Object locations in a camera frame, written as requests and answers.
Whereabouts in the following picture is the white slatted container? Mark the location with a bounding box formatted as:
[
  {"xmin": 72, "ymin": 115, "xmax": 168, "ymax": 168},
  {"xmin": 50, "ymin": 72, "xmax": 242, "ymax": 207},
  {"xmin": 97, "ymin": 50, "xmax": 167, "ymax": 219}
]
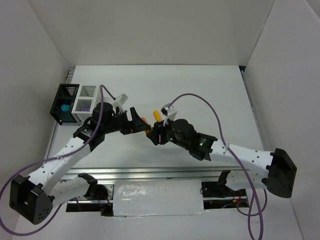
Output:
[{"xmin": 71, "ymin": 84, "xmax": 101, "ymax": 125}]

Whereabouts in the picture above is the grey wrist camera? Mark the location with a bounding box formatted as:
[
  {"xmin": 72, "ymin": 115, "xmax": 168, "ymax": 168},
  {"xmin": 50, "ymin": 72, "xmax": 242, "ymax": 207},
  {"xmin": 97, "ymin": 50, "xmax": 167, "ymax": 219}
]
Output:
[
  {"xmin": 161, "ymin": 103, "xmax": 178, "ymax": 126},
  {"xmin": 112, "ymin": 93, "xmax": 128, "ymax": 109}
]

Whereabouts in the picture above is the yellow striped green bee lego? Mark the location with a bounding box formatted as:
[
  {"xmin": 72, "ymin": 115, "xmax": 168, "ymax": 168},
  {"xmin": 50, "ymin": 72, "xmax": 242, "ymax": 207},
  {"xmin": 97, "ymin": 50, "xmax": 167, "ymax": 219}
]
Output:
[{"xmin": 144, "ymin": 126, "xmax": 153, "ymax": 134}]

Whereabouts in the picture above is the aluminium table edge rail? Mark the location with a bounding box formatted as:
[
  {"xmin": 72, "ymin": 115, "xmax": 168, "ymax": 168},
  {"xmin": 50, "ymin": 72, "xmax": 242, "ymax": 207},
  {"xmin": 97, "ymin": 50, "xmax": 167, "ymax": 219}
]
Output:
[{"xmin": 63, "ymin": 166, "xmax": 226, "ymax": 180}]

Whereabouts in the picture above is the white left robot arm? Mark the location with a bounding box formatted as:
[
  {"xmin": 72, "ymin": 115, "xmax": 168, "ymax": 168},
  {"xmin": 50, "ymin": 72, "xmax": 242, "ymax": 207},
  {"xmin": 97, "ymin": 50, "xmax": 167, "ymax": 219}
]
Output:
[{"xmin": 9, "ymin": 102, "xmax": 150, "ymax": 225}]

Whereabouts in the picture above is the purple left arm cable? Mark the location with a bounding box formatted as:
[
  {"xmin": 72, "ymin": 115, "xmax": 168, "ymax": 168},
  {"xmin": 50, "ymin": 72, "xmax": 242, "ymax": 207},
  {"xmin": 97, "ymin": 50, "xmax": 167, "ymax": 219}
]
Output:
[{"xmin": 0, "ymin": 84, "xmax": 118, "ymax": 237}]

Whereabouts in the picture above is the black slatted container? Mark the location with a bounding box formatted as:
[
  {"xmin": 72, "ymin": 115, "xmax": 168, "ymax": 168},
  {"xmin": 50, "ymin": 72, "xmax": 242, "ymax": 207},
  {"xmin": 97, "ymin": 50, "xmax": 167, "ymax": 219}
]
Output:
[{"xmin": 49, "ymin": 83, "xmax": 79, "ymax": 125}]

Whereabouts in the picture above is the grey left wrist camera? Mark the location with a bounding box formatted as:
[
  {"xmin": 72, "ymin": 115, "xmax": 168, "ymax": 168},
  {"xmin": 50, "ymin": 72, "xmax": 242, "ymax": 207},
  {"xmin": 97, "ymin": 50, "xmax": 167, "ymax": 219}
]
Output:
[{"xmin": 112, "ymin": 93, "xmax": 128, "ymax": 109}]

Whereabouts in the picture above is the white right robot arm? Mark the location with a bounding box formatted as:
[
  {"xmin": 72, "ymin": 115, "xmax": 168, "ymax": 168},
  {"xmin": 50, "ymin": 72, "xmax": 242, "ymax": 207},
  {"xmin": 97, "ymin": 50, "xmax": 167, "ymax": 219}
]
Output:
[{"xmin": 146, "ymin": 119, "xmax": 297, "ymax": 199}]

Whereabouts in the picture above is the teal round flower lego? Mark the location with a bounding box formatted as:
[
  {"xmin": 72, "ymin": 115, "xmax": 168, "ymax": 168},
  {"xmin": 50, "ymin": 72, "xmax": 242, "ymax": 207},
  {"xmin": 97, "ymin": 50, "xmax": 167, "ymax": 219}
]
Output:
[{"xmin": 60, "ymin": 104, "xmax": 70, "ymax": 113}]

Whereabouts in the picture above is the purple butterfly wing lego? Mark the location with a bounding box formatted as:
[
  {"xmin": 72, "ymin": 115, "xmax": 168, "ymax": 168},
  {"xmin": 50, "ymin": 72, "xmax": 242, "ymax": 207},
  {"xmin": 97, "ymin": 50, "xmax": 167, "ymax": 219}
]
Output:
[{"xmin": 80, "ymin": 107, "xmax": 90, "ymax": 112}]

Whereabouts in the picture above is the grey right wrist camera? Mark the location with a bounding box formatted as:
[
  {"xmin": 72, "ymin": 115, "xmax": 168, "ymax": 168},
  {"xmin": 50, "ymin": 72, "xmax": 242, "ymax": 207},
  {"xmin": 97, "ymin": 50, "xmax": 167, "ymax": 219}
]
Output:
[{"xmin": 161, "ymin": 103, "xmax": 178, "ymax": 126}]

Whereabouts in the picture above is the yellow rectangular lego brick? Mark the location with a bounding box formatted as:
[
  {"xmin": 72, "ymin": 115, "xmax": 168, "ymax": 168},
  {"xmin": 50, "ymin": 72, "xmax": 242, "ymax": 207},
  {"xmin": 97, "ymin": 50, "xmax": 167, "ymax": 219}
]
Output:
[{"xmin": 153, "ymin": 110, "xmax": 162, "ymax": 122}]

